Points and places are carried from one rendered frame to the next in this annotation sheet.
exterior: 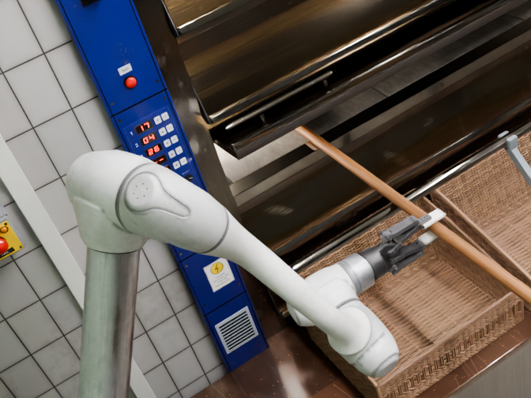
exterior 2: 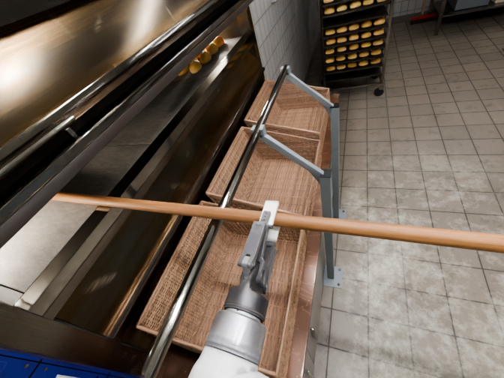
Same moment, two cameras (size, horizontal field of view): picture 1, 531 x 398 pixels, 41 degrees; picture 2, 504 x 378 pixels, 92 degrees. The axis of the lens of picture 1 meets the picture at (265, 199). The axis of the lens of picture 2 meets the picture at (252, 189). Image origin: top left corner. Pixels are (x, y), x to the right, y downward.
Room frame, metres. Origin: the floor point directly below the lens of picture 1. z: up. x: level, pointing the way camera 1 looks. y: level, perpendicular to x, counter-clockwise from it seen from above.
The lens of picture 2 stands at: (1.01, -0.15, 1.63)
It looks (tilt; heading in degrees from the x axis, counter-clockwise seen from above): 45 degrees down; 320
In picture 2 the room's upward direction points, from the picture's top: 21 degrees counter-clockwise
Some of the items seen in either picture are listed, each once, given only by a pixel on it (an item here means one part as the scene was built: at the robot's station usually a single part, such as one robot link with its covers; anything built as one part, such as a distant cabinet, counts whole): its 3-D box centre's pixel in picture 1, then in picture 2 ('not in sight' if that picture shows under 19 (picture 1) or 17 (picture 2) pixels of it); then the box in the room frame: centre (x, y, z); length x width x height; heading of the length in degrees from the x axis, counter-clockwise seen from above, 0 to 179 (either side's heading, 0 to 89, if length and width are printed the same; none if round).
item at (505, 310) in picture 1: (401, 294); (235, 276); (1.50, -0.31, 0.72); 0.56 x 0.49 x 0.28; 109
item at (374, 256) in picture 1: (381, 257); (250, 289); (1.21, -0.22, 1.19); 0.09 x 0.07 x 0.08; 108
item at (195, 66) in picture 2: not in sight; (174, 58); (2.54, -1.18, 1.21); 0.61 x 0.48 x 0.06; 19
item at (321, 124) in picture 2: not in sight; (291, 112); (1.88, -1.45, 0.72); 0.56 x 0.49 x 0.28; 108
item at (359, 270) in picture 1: (355, 273); (237, 334); (1.18, -0.15, 1.19); 0.09 x 0.06 x 0.09; 18
